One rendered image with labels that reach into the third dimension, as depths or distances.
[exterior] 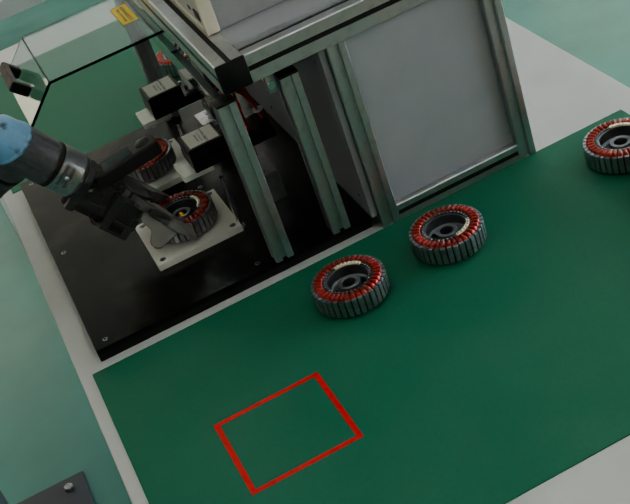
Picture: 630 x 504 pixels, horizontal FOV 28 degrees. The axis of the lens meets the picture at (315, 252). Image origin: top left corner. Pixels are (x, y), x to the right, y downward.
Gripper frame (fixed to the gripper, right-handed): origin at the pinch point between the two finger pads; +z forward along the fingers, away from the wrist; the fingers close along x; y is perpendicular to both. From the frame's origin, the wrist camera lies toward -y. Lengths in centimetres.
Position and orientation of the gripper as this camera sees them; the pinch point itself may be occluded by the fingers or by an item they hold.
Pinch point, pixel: (186, 217)
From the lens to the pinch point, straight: 208.2
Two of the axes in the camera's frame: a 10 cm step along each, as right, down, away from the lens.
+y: -5.6, 8.1, 1.8
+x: 3.7, 4.4, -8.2
